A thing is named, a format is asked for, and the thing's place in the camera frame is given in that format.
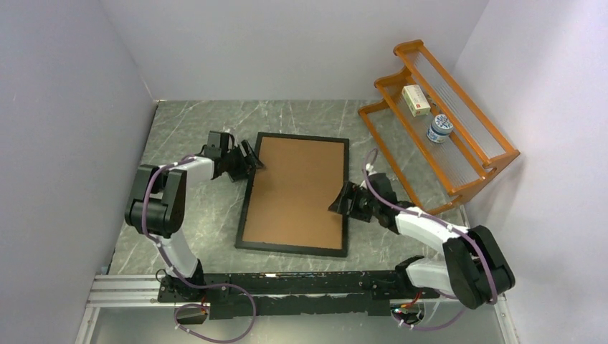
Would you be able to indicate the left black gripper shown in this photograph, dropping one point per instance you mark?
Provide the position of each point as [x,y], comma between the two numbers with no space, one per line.
[242,174]

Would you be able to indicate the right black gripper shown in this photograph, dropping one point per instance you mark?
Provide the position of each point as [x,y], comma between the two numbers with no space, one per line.
[345,193]

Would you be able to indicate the black picture frame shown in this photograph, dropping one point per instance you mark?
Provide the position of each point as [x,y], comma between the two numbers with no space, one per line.
[294,251]

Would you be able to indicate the brown backing board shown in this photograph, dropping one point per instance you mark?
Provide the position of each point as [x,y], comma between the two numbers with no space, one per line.
[294,194]

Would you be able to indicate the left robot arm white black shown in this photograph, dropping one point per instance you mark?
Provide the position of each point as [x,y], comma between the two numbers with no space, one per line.
[157,200]

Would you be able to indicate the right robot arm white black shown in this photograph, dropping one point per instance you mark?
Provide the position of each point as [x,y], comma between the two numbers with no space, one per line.
[473,270]

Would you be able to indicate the orange wooden rack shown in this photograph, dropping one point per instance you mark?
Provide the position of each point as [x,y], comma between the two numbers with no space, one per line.
[462,146]

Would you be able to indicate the white red carton box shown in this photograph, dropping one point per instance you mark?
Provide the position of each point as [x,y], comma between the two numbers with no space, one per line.
[416,100]

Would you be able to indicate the blue white ceramic jar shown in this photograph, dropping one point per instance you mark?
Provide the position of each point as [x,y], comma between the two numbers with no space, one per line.
[439,129]

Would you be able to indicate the aluminium rail profile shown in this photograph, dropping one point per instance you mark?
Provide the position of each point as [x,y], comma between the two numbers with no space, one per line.
[134,290]

